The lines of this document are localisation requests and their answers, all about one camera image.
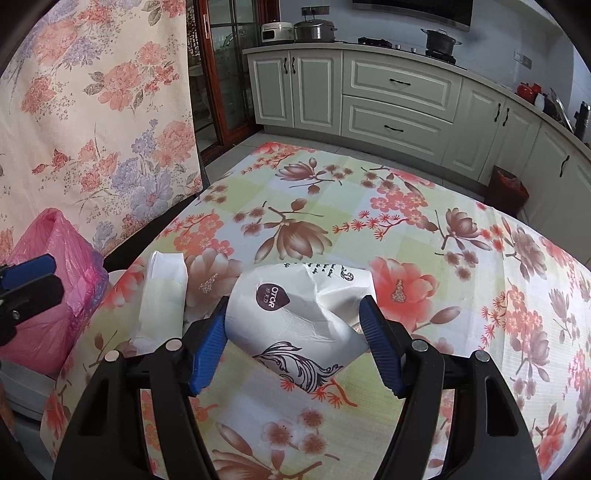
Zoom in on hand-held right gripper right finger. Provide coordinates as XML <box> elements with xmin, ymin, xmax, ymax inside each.
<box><xmin>359</xmin><ymin>294</ymin><xmax>542</xmax><ymax>480</ymax></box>

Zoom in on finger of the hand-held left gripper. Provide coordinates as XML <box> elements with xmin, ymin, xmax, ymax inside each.
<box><xmin>0</xmin><ymin>255</ymin><xmax>57</xmax><ymax>291</ymax></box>
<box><xmin>0</xmin><ymin>276</ymin><xmax>65</xmax><ymax>346</ymax></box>

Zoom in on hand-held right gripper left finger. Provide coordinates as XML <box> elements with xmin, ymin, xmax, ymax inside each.
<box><xmin>52</xmin><ymin>300</ymin><xmax>230</xmax><ymax>480</ymax></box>

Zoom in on pink trash bag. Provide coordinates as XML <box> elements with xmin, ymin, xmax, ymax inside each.
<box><xmin>0</xmin><ymin>208</ymin><xmax>109</xmax><ymax>377</ymax></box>

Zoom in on white paper cup dark print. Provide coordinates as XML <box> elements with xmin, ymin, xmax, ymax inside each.
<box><xmin>225</xmin><ymin>261</ymin><xmax>375</xmax><ymax>393</ymax></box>

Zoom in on white paper napkin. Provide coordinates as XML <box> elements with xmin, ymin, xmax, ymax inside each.
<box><xmin>130</xmin><ymin>250</ymin><xmax>190</xmax><ymax>355</ymax></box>

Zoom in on floral tablecloth table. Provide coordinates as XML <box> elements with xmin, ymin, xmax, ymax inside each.
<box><xmin>39</xmin><ymin>141</ymin><xmax>591</xmax><ymax>480</ymax></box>

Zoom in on floral curtain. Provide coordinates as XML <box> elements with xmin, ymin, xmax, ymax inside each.
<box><xmin>0</xmin><ymin>0</ymin><xmax>204</xmax><ymax>259</ymax></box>

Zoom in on brown bin red bag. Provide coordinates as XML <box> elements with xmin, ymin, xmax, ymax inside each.
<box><xmin>485</xmin><ymin>166</ymin><xmax>529</xmax><ymax>215</ymax></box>

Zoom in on white lower kitchen cabinets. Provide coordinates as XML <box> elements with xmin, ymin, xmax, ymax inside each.
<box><xmin>244</xmin><ymin>44</ymin><xmax>591</xmax><ymax>232</ymax></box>

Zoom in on red wooden glass door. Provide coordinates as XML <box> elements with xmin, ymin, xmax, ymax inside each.
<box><xmin>185</xmin><ymin>0</ymin><xmax>280</xmax><ymax>158</ymax></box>

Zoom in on steel tray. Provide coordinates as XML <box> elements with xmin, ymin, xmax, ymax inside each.
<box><xmin>542</xmin><ymin>90</ymin><xmax>575</xmax><ymax>125</ymax></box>

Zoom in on black gas stove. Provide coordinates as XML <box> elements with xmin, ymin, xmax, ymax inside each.
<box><xmin>358</xmin><ymin>38</ymin><xmax>458</xmax><ymax>64</ymax></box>

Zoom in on black cooking pot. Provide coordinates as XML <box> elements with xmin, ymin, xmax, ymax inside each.
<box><xmin>420</xmin><ymin>28</ymin><xmax>462</xmax><ymax>55</ymax></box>

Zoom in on silver rice cooker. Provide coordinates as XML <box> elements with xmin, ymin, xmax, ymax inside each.
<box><xmin>293</xmin><ymin>17</ymin><xmax>338</xmax><ymax>43</ymax></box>

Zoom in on white rice cooker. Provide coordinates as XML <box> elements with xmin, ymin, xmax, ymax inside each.
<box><xmin>261</xmin><ymin>21</ymin><xmax>295</xmax><ymax>44</ymax></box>

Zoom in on black range hood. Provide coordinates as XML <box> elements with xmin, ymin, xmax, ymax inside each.
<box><xmin>352</xmin><ymin>0</ymin><xmax>475</xmax><ymax>32</ymax></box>

